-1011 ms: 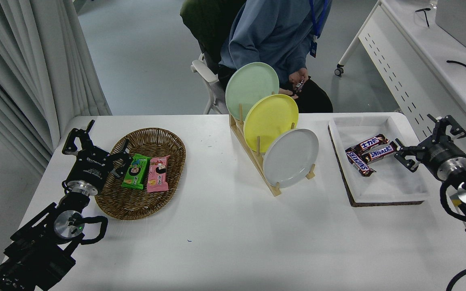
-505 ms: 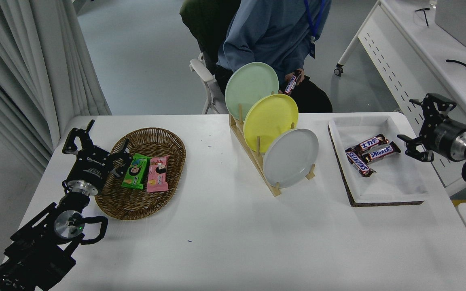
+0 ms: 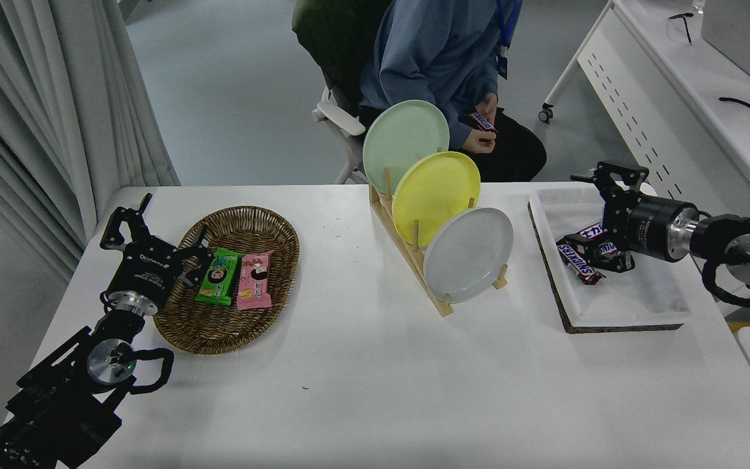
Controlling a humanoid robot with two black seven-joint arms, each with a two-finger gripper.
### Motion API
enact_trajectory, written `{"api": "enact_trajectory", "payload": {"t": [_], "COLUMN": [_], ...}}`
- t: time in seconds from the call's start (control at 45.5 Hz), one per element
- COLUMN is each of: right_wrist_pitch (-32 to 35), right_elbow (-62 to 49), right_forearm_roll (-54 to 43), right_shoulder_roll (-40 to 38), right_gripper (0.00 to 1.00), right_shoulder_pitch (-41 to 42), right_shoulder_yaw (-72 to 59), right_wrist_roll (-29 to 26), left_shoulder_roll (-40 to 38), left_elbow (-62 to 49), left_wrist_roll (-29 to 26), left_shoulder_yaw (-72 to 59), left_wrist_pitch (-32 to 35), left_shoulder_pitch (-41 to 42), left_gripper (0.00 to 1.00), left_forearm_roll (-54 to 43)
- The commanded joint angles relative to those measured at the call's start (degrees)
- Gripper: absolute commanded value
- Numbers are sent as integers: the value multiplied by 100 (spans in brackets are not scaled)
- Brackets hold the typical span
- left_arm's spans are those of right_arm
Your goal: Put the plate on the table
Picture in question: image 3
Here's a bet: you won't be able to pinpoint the person's left hand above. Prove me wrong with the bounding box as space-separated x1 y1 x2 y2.
479 92 501 126

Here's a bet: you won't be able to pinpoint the white chair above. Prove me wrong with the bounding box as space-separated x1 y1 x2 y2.
312 88 369 185

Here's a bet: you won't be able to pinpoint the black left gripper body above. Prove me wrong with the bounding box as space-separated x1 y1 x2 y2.
107 236 184 313

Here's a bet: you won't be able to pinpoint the black glasses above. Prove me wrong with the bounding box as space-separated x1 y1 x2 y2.
668 12 693 45

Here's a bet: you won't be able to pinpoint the person's right hand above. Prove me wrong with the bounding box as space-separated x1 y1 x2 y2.
462 128 498 154

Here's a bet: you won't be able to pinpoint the white desk with perforated panel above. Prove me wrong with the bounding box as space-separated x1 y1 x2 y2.
538 0 750 317

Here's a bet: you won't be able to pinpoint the yellow plate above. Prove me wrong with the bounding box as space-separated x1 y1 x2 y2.
392 152 481 248

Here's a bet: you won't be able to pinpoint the green snack bar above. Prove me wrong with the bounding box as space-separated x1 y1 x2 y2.
195 248 243 306

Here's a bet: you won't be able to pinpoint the brown wicker basket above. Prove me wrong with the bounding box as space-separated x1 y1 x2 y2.
152 206 300 356

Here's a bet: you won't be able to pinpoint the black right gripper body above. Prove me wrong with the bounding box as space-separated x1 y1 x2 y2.
603 194 676 261

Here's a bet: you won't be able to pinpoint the dark green jacket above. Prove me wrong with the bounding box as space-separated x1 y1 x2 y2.
292 0 393 118

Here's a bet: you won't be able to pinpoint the wooden plate rack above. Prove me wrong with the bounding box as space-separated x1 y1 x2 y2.
368 167 509 318

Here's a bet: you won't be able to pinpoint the white tray with cork base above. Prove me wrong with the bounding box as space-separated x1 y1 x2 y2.
528 188 691 334

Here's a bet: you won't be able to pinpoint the silver laptop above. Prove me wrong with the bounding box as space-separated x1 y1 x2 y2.
701 0 750 90

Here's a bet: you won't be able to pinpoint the blue lanyard with badge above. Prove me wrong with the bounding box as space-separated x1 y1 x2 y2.
495 0 523 80

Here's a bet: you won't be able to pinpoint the black cable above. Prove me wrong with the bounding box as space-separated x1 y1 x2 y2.
718 96 750 121

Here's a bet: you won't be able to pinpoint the pale green plate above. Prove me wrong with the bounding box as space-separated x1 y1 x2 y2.
362 100 450 195

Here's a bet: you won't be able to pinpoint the grey curtain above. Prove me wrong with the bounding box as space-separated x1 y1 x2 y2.
0 0 180 281

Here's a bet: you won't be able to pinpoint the person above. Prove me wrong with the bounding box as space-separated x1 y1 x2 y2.
359 0 548 183

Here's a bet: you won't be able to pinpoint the pink snack bar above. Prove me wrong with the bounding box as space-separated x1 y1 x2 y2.
236 250 275 311

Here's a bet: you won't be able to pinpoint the grey plate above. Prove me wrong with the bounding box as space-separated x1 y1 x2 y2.
423 208 514 304

